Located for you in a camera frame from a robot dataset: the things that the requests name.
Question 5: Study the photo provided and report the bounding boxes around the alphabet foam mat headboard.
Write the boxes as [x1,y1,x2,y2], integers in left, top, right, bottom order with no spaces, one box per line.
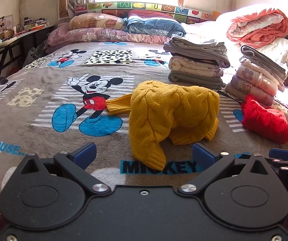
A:
[74,2,220,24]

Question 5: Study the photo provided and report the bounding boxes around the coral pink rolled quilt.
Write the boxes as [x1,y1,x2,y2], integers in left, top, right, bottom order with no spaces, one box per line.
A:
[226,7,288,48]

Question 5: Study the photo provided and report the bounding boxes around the dark grey folded garment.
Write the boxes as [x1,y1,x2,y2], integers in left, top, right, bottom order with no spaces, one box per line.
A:
[168,71,223,90]

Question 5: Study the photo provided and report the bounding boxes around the yellow knit sweater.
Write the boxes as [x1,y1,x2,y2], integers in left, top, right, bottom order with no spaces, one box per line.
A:
[106,81,220,171]

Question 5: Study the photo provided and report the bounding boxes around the red knit sweater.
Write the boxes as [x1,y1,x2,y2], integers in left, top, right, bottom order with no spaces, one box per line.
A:
[241,94,288,145]

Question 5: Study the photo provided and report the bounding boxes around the floral beige pillow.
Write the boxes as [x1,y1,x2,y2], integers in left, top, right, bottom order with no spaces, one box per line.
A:
[69,12,127,30]

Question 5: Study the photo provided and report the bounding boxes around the pink pastel folded clothes stack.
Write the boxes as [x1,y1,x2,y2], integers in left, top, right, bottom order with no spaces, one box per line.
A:
[225,38,288,106]

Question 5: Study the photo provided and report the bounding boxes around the cream floral folded garment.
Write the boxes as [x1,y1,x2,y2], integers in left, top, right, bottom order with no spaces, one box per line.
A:
[168,56,223,77]

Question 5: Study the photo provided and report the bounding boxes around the purple floral long pillow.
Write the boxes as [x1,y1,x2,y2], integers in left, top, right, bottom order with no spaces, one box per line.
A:
[44,22,169,53]

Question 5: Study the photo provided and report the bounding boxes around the black side desk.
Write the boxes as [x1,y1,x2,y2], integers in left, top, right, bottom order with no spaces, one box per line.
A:
[0,25,55,77]

